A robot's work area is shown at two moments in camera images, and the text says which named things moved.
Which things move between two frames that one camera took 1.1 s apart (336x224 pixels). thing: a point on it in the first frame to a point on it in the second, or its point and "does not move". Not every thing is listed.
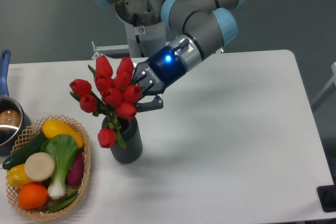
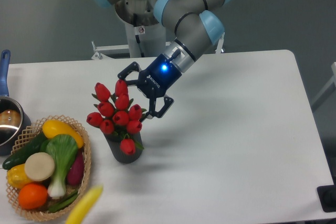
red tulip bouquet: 112,94 to 116,115
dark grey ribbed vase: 129,132 does not move
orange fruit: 32,196 does not move
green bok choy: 63,149 does not move
